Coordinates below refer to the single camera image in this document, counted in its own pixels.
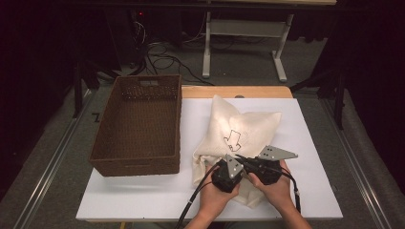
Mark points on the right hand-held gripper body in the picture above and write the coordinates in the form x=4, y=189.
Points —
x=269, y=171

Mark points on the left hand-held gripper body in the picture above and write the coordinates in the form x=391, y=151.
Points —
x=226, y=178

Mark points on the cream mesh laundry bag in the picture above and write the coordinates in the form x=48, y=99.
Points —
x=251, y=127

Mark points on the brown wicker basket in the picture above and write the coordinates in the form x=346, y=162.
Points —
x=137, y=127

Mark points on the person's right hand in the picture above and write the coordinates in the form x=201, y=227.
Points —
x=278, y=194

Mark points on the person's left hand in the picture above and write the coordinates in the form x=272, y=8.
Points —
x=216, y=200

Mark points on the white board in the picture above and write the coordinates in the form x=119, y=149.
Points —
x=133, y=197

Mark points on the black stand leg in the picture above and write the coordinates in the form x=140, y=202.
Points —
x=337, y=95
x=78, y=89

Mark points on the metal floor rail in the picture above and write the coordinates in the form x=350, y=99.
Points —
x=51, y=171
x=359, y=165

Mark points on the white metal desk frame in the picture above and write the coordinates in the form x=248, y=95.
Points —
x=245, y=28

